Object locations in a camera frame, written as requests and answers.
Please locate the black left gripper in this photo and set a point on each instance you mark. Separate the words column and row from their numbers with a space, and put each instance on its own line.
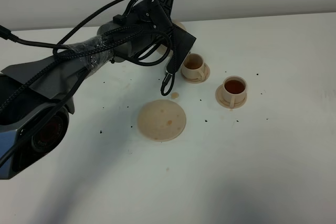
column 151, row 16

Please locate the beige teapot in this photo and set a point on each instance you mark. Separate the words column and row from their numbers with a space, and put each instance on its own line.
column 179, row 26

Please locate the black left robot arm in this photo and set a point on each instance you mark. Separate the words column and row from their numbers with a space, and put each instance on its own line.
column 37, row 97

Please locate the beige teapot saucer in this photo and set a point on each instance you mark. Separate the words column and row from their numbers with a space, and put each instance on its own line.
column 161, row 120

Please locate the beige far teacup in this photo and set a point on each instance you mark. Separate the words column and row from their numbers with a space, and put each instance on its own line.
column 193, row 68

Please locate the beige teacup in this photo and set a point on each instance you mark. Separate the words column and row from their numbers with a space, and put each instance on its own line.
column 234, row 91
column 193, row 68

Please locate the beige far cup saucer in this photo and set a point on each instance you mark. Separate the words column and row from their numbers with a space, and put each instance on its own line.
column 194, row 81

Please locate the beige cup saucer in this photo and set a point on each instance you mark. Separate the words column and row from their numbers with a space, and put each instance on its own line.
column 194, row 81
column 223, row 100

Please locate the beige near cup saucer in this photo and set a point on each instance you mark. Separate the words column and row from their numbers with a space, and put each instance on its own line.
column 223, row 100

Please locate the beige near teacup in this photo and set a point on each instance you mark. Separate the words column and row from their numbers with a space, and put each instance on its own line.
column 234, row 91

